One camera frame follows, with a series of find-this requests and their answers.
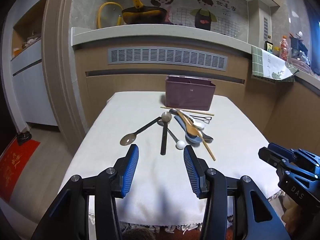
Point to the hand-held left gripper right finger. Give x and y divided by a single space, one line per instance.
191 170

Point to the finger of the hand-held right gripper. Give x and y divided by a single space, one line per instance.
276 146
268 155

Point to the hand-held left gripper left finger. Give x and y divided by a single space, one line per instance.
131 170

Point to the small white-tipped metal spoon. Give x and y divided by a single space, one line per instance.
180 144

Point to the blue spoon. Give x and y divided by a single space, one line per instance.
193 139

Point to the silver metal spoon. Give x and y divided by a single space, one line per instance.
208 138

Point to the white ceramic spoon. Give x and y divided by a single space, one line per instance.
199 125

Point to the purple utensil holder box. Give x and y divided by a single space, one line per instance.
190 93

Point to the person's right hand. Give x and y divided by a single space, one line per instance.
291 212

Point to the white tablecloth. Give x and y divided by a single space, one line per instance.
155 177

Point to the green checked towel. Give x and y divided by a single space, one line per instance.
267 65

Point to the pile of dark bags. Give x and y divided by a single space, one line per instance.
300 52

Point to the red seasoning bottle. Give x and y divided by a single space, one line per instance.
285 48

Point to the small yellow packet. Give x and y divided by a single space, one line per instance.
269 47

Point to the black object on floor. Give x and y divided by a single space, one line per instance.
24 137

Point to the grey vent grille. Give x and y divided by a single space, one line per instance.
167 58

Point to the red floor mat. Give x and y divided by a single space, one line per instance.
15 167

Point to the white cabinet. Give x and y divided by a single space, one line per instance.
32 85

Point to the beige kitchen counter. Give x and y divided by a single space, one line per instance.
160 36

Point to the yellow-rimmed glass lid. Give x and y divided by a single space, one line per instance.
106 7

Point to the wall control panel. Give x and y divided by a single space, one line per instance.
267 28

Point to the cartoon wall poster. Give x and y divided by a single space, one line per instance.
205 10

